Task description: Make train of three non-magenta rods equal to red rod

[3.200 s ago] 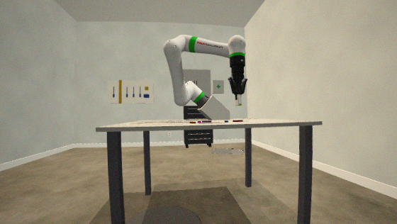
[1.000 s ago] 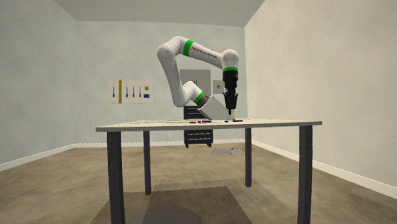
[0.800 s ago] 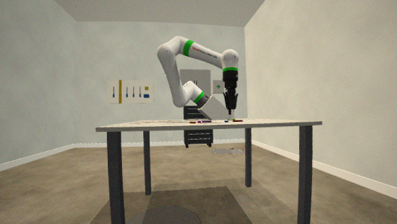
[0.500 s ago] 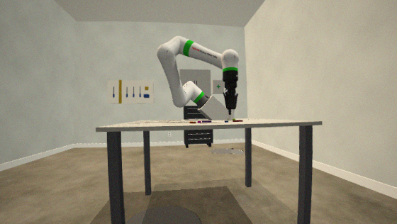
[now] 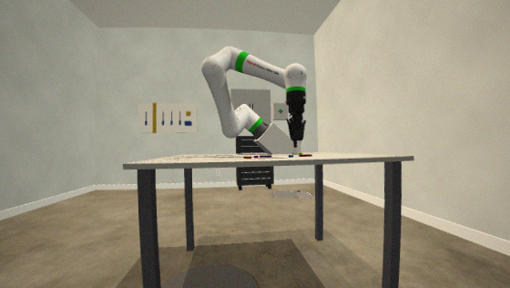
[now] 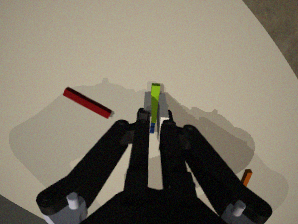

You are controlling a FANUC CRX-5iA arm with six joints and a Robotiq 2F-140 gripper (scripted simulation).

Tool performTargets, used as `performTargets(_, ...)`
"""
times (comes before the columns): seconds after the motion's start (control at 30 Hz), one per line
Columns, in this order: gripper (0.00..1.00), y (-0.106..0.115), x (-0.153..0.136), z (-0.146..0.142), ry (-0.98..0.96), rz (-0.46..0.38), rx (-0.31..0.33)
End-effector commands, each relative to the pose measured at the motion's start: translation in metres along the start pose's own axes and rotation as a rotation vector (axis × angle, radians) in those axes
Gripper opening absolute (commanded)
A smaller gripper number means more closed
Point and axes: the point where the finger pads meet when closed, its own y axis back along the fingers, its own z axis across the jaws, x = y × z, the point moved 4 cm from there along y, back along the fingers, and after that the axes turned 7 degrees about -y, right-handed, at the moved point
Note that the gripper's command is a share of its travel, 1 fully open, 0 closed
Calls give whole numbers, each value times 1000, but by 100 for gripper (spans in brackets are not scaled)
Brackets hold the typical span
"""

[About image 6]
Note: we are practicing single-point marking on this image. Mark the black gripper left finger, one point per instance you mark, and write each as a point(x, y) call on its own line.
point(67, 200)

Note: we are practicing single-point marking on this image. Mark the lime green rod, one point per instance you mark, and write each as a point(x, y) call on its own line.
point(155, 90)

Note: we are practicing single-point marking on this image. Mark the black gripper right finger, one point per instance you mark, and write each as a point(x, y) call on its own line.
point(232, 201)

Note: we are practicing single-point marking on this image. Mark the orange rod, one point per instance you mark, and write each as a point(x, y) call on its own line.
point(246, 176)

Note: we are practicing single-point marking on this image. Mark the red rod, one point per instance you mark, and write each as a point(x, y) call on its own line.
point(87, 102)

